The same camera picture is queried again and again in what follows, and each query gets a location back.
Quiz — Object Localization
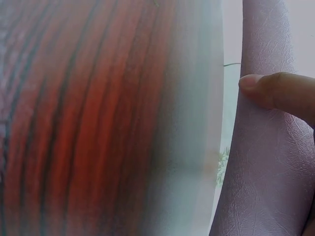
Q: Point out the purple textured leather sheet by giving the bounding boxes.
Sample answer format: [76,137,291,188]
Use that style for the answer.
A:
[208,0,315,236]

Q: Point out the red dark-striped translucent object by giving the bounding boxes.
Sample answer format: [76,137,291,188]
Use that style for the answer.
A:
[0,0,225,236]

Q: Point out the person's right hand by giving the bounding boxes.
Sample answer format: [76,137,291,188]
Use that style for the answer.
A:
[238,72,315,236]

